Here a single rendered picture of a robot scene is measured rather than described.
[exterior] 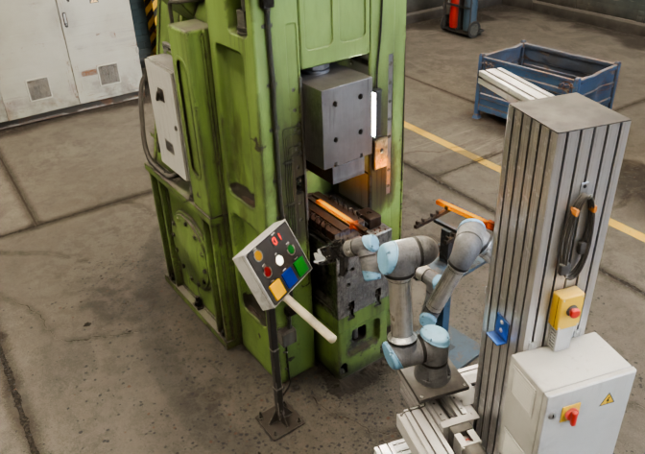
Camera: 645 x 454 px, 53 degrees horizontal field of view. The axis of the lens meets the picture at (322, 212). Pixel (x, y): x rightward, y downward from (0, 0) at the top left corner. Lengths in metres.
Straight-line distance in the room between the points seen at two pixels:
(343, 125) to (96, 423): 2.13
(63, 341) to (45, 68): 4.19
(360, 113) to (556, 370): 1.52
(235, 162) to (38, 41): 4.82
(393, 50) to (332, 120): 0.55
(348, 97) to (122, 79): 5.51
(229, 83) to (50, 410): 2.11
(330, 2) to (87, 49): 5.34
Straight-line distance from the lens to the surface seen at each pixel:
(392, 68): 3.41
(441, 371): 2.72
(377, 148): 3.47
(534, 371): 2.28
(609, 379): 2.33
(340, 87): 3.03
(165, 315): 4.54
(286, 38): 2.97
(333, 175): 3.17
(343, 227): 3.38
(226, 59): 3.26
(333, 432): 3.66
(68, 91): 8.18
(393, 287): 2.45
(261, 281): 2.87
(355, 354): 3.86
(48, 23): 7.97
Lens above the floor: 2.76
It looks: 30 degrees down
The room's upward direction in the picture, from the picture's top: 2 degrees counter-clockwise
